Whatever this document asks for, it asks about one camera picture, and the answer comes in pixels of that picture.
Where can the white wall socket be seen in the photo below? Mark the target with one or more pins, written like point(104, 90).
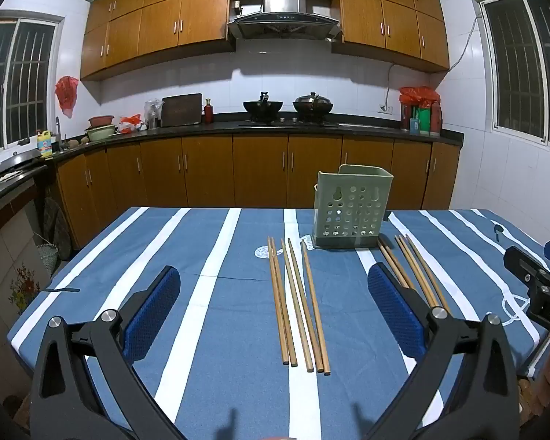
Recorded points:
point(385, 109)

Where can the red bottle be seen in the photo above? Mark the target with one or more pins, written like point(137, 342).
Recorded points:
point(209, 112)

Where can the red basin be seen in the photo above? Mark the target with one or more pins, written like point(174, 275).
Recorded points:
point(101, 121)

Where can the metal faucet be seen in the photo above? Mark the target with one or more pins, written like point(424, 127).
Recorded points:
point(58, 133)

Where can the round woven tray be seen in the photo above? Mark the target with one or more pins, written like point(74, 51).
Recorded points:
point(58, 229)

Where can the blue white striped tablecloth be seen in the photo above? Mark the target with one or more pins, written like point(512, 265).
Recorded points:
point(238, 321)

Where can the red hanging plastic bag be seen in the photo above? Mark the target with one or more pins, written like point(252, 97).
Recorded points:
point(67, 94)

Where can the brown cutting board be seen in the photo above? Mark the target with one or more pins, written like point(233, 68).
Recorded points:
point(182, 110)

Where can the small red plastic bag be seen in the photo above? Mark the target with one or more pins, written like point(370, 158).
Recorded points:
point(130, 123)

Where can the black gas stove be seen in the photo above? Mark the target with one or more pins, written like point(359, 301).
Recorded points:
point(288, 122)

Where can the large barred window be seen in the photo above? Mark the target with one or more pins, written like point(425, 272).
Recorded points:
point(527, 64)

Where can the red bag with bottles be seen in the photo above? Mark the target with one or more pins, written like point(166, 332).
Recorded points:
point(405, 119)

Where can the barred window beside sink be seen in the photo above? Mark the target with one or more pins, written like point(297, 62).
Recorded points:
point(13, 87)

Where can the grey metal pan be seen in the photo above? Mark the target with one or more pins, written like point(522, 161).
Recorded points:
point(18, 160)

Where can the steel range hood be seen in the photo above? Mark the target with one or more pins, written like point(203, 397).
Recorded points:
point(282, 9)

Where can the green perforated utensil holder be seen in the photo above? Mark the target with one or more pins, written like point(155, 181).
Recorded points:
point(348, 211)

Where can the woven basket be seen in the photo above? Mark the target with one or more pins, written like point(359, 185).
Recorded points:
point(48, 259)

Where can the wooden base cabinets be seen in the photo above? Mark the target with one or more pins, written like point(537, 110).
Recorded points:
point(256, 169)

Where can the yellow detergent bottle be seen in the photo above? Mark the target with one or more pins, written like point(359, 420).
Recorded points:
point(45, 144)

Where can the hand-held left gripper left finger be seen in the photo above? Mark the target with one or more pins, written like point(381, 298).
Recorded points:
point(153, 311)

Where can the red bag over bottles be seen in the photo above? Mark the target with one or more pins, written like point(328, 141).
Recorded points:
point(419, 95)

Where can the black wok with lid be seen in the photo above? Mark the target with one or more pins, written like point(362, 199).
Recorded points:
point(312, 106)

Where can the green basin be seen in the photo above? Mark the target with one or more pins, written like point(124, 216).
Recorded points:
point(101, 133)

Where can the black wok with ladle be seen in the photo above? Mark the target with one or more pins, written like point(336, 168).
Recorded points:
point(262, 106)

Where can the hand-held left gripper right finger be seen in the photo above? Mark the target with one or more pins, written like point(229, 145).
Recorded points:
point(394, 311)

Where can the clear plastic bag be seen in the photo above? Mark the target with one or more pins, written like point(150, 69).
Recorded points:
point(153, 114)

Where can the wooden wall cabinets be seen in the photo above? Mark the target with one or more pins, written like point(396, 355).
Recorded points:
point(165, 23)

